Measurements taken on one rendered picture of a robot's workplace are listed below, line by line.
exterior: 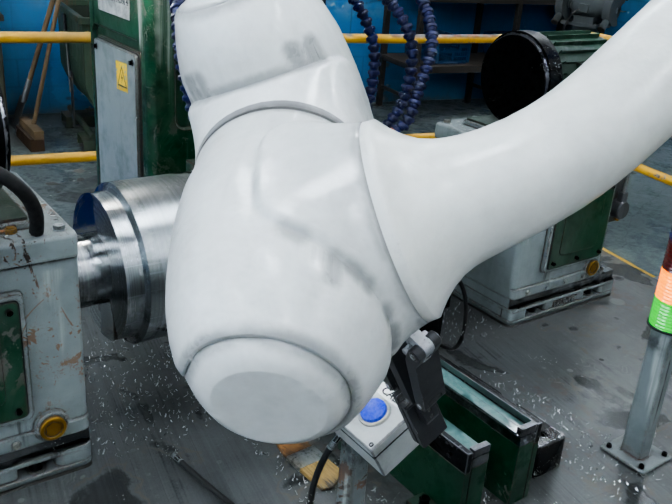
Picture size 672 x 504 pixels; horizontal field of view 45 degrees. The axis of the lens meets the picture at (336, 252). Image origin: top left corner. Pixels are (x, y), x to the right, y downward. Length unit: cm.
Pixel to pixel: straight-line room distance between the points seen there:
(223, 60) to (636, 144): 22
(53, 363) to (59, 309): 8
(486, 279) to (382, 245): 136
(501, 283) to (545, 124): 130
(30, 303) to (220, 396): 77
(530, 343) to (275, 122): 127
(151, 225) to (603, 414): 82
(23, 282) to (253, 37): 69
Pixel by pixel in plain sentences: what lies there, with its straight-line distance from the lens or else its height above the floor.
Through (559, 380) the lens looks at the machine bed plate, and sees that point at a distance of 154.
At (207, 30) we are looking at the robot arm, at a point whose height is 149.
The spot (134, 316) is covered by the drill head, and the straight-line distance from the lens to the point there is 119.
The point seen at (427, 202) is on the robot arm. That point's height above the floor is 145.
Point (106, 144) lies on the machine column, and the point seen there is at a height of 110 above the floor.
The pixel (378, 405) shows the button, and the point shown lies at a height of 107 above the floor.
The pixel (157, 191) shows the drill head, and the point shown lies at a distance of 122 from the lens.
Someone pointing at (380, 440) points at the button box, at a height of 106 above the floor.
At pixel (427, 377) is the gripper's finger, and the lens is 64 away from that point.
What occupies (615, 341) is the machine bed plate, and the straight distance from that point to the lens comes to 173.
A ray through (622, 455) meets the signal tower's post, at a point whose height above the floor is 81.
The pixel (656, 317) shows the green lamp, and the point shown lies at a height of 105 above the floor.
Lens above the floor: 156
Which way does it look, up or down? 23 degrees down
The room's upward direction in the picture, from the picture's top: 4 degrees clockwise
